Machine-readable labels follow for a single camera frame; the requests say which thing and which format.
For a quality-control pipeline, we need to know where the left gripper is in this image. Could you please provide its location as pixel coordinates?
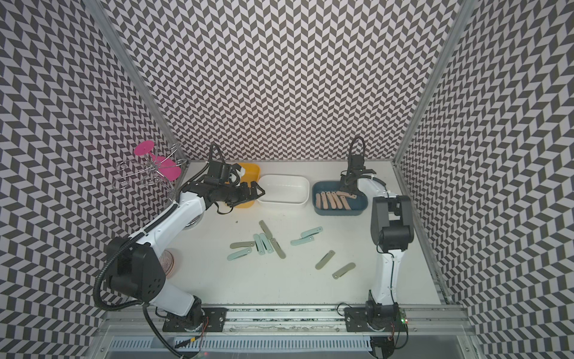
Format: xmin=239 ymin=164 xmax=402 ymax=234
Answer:
xmin=220 ymin=181 xmax=266 ymax=209

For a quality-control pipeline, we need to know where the white storage box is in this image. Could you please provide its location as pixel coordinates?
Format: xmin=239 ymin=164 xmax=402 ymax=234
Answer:
xmin=257 ymin=174 xmax=310 ymax=209

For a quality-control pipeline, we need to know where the dark teal storage box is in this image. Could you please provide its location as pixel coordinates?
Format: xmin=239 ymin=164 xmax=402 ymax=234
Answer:
xmin=312 ymin=181 xmax=368 ymax=216

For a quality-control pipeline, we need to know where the pink knife diagonal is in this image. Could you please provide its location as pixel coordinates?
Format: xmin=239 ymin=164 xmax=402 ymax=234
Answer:
xmin=326 ymin=191 xmax=337 ymax=209

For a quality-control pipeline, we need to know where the pink knife vertical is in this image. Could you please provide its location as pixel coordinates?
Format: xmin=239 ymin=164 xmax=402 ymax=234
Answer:
xmin=320 ymin=191 xmax=330 ymax=209

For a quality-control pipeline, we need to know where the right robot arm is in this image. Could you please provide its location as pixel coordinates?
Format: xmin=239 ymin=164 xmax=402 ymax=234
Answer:
xmin=340 ymin=154 xmax=415 ymax=331

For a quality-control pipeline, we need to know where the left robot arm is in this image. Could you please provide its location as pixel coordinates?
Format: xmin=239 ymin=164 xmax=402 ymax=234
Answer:
xmin=93 ymin=160 xmax=265 ymax=331

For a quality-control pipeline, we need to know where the yellow storage box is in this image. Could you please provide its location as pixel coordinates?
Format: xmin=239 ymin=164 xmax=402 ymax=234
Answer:
xmin=230 ymin=162 xmax=260 ymax=209

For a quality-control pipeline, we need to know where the olive knife under pink pair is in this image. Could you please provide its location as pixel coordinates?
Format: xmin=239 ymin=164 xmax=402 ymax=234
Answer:
xmin=259 ymin=220 xmax=273 ymax=240

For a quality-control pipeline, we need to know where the mint knife centre left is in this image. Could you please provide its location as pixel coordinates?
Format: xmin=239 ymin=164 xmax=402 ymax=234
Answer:
xmin=253 ymin=234 xmax=266 ymax=255

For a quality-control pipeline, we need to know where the mint knife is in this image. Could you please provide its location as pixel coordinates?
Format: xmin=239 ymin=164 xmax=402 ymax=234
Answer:
xmin=259 ymin=233 xmax=274 ymax=254
xmin=227 ymin=248 xmax=252 ymax=261
xmin=253 ymin=234 xmax=266 ymax=255
xmin=290 ymin=236 xmax=315 ymax=246
xmin=300 ymin=227 xmax=323 ymax=239

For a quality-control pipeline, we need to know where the mint knife centre right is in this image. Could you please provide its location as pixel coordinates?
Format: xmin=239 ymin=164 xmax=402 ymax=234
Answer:
xmin=259 ymin=233 xmax=274 ymax=254

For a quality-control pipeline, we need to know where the olive knife left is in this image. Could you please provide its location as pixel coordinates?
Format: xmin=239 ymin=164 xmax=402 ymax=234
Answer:
xmin=230 ymin=241 xmax=256 ymax=249

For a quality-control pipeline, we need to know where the mint knife middle right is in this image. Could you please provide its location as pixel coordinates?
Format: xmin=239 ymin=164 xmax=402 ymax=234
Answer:
xmin=290 ymin=236 xmax=315 ymax=246

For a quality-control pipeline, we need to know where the mint knife upper right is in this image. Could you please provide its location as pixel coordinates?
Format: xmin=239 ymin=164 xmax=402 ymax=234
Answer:
xmin=300 ymin=227 xmax=323 ymax=239

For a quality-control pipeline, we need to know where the olive knife centre vertical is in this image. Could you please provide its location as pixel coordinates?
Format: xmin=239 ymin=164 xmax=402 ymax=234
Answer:
xmin=270 ymin=238 xmax=286 ymax=260

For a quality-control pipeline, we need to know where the pink ribbed glass bowl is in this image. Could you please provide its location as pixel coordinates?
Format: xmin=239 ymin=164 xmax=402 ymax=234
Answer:
xmin=158 ymin=249 xmax=175 ymax=278

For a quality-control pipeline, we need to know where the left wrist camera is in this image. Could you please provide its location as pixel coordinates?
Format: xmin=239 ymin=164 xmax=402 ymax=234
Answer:
xmin=229 ymin=163 xmax=245 ymax=179

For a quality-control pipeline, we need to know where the wire rack with pink discs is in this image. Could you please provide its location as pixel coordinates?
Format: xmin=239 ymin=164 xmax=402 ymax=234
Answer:
xmin=112 ymin=140 xmax=188 ymax=200

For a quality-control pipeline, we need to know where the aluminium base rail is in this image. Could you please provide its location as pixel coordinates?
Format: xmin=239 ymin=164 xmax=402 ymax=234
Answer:
xmin=111 ymin=304 xmax=472 ymax=337

